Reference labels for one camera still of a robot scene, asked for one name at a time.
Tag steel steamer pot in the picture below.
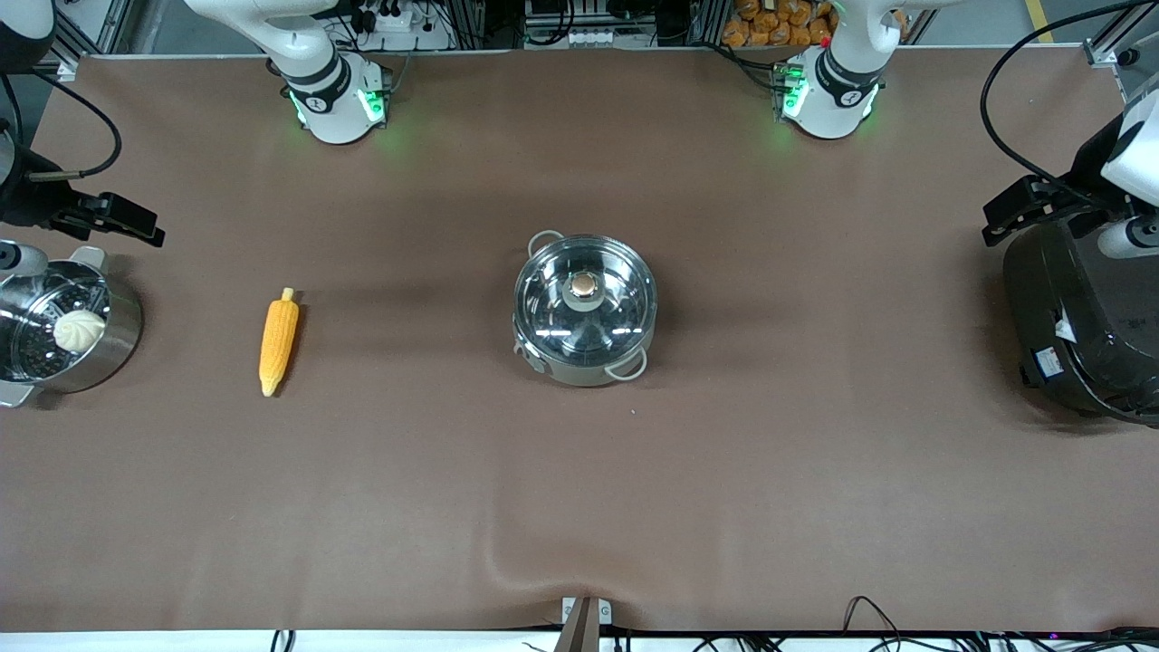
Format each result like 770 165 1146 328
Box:
0 246 144 408

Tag aluminium frame profile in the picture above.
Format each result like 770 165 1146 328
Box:
1085 0 1144 69
56 0 137 81

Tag white power strip with plugs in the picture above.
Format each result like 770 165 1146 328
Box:
367 7 454 52

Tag thin black looped cable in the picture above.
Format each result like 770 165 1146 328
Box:
842 595 906 639

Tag white steamed bun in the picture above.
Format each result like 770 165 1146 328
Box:
53 309 108 354

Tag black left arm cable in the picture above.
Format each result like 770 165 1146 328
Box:
981 0 1159 205

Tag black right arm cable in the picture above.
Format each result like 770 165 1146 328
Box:
0 71 123 184

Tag yellow corn cob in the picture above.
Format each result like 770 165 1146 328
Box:
259 287 301 398

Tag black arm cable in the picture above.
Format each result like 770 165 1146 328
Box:
981 0 1159 205
0 71 123 184

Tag black rice cooker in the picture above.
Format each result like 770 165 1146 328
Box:
1002 217 1159 427

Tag glass pot lid with knob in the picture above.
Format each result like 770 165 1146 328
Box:
514 235 657 368

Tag table cover cloth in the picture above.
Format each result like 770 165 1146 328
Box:
0 45 1159 635

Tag steel pot with loop handles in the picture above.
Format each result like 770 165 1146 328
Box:
512 230 659 388

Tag bag of orange snacks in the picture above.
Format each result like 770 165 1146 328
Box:
722 0 836 49

